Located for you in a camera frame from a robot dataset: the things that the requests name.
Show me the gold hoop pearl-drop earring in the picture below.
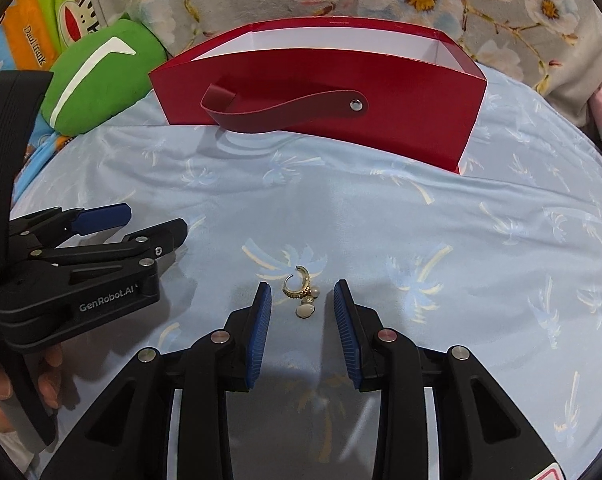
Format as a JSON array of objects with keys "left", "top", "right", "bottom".
[{"left": 282, "top": 266, "right": 320, "bottom": 320}]

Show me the left hand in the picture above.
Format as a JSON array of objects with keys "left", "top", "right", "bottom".
[{"left": 0, "top": 344, "right": 63, "bottom": 434}]

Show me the green plush pillow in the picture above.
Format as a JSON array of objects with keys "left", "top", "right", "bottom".
[{"left": 40, "top": 18, "right": 166, "bottom": 136}]

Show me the light blue palm-print sheet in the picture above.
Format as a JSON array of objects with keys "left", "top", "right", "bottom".
[{"left": 13, "top": 70, "right": 602, "bottom": 479}]

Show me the colourful cartoon cushion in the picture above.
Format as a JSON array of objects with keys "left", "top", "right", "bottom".
[{"left": 0, "top": 0, "right": 107, "bottom": 201}]

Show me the red gift box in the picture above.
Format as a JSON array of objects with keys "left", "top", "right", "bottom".
[{"left": 149, "top": 16, "right": 487, "bottom": 171}]

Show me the red box strap handle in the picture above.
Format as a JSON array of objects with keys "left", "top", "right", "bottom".
[{"left": 200, "top": 84, "right": 368, "bottom": 133}]

